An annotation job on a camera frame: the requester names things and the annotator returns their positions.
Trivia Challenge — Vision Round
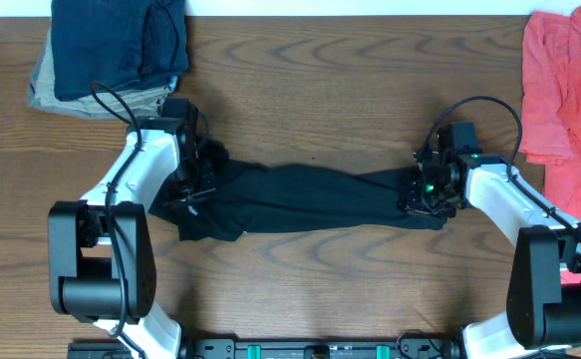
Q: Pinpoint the folded navy blue garment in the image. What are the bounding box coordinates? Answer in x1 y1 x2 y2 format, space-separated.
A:
50 0 188 102

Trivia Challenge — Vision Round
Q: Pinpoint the folded khaki garment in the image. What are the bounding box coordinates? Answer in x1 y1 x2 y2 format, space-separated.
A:
34 43 178 115

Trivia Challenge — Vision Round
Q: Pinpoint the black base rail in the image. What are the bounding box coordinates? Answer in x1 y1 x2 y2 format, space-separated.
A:
67 326 465 359

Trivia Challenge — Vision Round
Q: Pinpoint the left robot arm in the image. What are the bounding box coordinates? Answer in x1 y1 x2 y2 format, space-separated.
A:
48 115 209 358

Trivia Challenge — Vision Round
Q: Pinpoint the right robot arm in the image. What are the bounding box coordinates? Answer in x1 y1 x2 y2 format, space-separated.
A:
401 150 581 358

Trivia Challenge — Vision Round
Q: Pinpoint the folded grey garment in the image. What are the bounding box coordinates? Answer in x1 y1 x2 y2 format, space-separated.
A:
27 29 171 121

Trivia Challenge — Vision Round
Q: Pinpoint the red-orange t-shirt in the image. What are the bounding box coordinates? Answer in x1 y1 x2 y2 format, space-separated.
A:
517 3 581 285

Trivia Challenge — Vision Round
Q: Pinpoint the right black cable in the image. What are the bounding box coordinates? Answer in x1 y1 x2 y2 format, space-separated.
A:
419 95 581 285

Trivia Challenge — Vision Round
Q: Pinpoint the black cable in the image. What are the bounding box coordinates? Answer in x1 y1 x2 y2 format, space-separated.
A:
89 82 211 359
419 95 581 285

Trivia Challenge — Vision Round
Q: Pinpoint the black t-shirt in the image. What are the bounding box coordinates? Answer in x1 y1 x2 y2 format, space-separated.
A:
148 142 446 241

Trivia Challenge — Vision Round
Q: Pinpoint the left black cable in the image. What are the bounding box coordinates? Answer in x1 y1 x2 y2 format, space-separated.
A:
89 82 211 359

